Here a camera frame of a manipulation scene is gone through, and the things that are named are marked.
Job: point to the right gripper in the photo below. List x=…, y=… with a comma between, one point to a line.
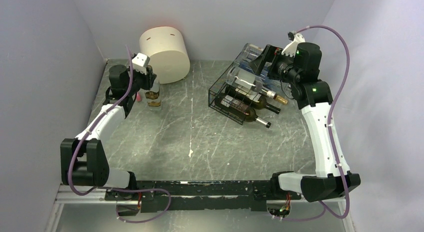
x=272, y=54

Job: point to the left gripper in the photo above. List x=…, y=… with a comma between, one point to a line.
x=148, y=78

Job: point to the clear bottle gold black label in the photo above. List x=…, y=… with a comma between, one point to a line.
x=153, y=96

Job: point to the clear square glass bottle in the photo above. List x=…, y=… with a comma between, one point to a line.
x=248, y=53

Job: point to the clear round glass bottle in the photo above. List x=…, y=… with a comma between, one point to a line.
x=240, y=78

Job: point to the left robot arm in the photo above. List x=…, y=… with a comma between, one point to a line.
x=83, y=160

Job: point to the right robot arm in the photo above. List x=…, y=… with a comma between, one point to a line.
x=333, y=177

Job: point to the blue glass bottle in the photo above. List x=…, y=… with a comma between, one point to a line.
x=268, y=83

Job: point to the dark wine bottle gold cap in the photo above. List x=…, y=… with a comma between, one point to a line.
x=265, y=92

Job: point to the dark wine bottle black cap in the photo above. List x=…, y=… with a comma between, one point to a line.
x=261, y=104

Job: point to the dark wine bottle bottom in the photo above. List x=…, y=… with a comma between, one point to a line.
x=239, y=109

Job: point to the cream cylindrical container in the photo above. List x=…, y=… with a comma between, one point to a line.
x=168, y=55

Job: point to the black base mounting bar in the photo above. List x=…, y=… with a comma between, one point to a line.
x=225, y=185

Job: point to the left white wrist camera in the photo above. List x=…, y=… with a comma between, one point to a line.
x=140, y=62

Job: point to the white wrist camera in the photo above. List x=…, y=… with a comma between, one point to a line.
x=291, y=49
x=140, y=62

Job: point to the black wire wine rack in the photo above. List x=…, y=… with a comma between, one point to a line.
x=218, y=87

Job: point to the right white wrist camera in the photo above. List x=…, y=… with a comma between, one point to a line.
x=291, y=49

